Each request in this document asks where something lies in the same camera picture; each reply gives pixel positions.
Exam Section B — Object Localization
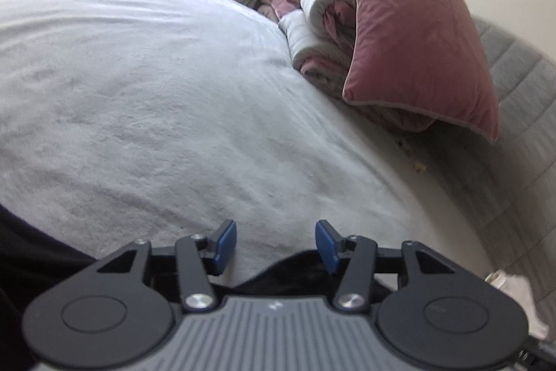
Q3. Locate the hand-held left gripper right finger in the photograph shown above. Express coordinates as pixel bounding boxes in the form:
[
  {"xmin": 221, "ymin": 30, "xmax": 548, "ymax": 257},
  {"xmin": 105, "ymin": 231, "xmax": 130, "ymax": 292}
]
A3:
[{"xmin": 315, "ymin": 219, "xmax": 457, "ymax": 313}]

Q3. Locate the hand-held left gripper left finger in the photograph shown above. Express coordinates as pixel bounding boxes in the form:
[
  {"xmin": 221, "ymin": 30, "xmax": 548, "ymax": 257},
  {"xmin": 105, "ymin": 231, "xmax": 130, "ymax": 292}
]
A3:
[{"xmin": 95, "ymin": 219, "xmax": 238, "ymax": 313}]

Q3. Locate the black garment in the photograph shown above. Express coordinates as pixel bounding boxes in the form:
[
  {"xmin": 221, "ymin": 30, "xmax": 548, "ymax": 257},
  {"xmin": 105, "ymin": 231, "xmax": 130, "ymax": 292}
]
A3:
[{"xmin": 0, "ymin": 203, "xmax": 394, "ymax": 371}]

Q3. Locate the small brown object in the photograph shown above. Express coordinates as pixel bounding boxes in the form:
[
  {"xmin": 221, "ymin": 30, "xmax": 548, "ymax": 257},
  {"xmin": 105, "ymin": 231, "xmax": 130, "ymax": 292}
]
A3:
[{"xmin": 396, "ymin": 135, "xmax": 427, "ymax": 174}]

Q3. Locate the folded white garment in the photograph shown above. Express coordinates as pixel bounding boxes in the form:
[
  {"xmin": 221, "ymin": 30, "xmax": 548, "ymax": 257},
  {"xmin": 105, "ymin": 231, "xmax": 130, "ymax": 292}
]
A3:
[{"xmin": 484, "ymin": 269, "xmax": 550, "ymax": 342}]

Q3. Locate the grey quilted headboard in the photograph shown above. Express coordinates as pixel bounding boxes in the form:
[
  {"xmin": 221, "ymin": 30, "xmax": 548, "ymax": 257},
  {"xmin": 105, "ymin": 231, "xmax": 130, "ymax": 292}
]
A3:
[{"xmin": 417, "ymin": 15, "xmax": 556, "ymax": 313}]

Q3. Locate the folded grey pink quilt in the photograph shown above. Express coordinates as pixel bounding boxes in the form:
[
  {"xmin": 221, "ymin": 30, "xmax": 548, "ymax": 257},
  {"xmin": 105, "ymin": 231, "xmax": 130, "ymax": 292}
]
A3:
[{"xmin": 278, "ymin": 0, "xmax": 437, "ymax": 134}]

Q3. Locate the pink velvet pillow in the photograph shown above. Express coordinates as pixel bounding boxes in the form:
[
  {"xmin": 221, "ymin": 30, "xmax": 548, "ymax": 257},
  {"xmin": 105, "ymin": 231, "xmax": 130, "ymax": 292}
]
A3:
[{"xmin": 342, "ymin": 0, "xmax": 500, "ymax": 144}]

